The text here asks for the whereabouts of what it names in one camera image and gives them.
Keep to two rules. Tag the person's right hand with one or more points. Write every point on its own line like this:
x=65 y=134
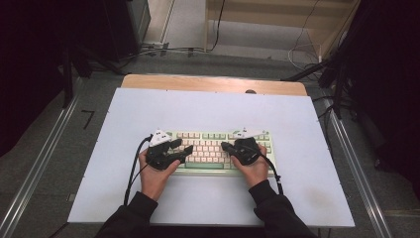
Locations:
x=254 y=173

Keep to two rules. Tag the dark cabinet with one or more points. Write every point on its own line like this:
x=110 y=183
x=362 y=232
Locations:
x=125 y=26

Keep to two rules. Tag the black curtain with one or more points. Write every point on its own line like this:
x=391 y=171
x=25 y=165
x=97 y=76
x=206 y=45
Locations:
x=33 y=66
x=389 y=82

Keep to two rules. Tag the person's left hand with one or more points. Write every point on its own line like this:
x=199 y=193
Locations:
x=155 y=180

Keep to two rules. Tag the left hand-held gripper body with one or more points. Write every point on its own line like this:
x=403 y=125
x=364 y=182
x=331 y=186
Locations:
x=160 y=155

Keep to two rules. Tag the light wooden shelf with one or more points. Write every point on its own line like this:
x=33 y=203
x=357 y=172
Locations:
x=264 y=20

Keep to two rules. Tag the aluminium floor rail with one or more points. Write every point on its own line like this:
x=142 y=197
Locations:
x=360 y=178
x=36 y=172

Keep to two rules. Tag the black metal stand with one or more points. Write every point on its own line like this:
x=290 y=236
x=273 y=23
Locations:
x=338 y=92
x=67 y=82

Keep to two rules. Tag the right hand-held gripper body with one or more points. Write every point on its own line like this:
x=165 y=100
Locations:
x=247 y=150

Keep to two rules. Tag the green and pink keyboard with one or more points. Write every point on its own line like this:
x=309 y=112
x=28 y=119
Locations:
x=208 y=148

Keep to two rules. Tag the grey power strip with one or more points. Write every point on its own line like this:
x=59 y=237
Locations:
x=153 y=44

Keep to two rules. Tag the white table board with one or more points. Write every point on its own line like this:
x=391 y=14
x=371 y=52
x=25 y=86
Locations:
x=204 y=112

